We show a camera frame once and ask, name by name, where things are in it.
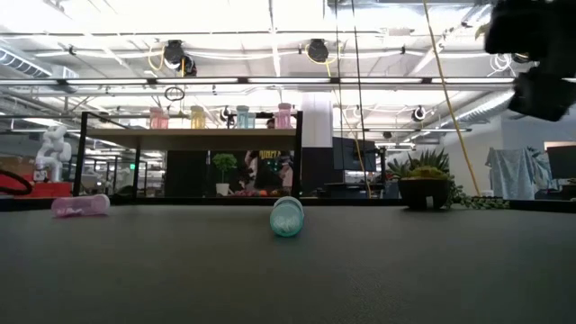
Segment small potted topiary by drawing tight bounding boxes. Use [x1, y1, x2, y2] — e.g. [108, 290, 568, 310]
[211, 152, 238, 197]

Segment tall blue medicine bottle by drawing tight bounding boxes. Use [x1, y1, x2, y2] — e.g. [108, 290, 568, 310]
[269, 195, 305, 239]

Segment blue grey draped cloth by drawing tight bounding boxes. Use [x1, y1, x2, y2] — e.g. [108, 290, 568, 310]
[484, 146, 559, 201]

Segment black rig frame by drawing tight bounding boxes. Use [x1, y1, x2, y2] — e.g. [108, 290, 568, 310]
[0, 195, 576, 212]

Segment black cabinet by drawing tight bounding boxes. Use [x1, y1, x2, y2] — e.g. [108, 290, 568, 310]
[165, 149, 209, 198]

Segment white coiled cable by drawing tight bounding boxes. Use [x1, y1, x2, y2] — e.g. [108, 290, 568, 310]
[488, 52, 514, 76]

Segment black hanging cable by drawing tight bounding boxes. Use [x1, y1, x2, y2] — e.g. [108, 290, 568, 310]
[350, 0, 372, 199]
[334, 0, 343, 149]

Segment pink medicine bottle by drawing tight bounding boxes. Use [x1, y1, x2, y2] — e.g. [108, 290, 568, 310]
[276, 102, 293, 131]
[50, 193, 112, 219]

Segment person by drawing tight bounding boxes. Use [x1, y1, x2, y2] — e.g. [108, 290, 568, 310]
[245, 117, 294, 195]

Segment yellow hanging cable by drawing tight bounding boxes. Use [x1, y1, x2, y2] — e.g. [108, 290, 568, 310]
[421, 0, 482, 197]

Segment black hanging ring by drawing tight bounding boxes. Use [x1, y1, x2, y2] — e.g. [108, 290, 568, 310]
[163, 85, 186, 103]

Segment black arm base cable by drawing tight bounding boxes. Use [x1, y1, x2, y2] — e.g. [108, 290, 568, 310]
[0, 169, 34, 196]

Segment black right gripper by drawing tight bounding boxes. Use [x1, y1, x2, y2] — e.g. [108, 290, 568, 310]
[484, 0, 576, 122]

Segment black monitor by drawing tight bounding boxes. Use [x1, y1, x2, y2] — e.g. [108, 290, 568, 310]
[546, 144, 576, 180]
[331, 137, 378, 173]

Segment potted succulent plant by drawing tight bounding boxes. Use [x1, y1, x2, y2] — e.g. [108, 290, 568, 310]
[385, 148, 512, 212]

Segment red storage bins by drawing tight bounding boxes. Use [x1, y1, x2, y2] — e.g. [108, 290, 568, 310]
[0, 179, 73, 199]

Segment wooden shelf black frame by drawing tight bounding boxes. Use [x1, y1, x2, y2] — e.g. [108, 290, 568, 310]
[71, 110, 303, 202]

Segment wide orange medicine bottle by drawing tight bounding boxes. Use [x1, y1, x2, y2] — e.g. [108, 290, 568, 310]
[148, 106, 164, 131]

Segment silver ventilation duct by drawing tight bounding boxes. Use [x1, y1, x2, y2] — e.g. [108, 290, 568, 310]
[0, 44, 80, 94]
[438, 83, 517, 130]

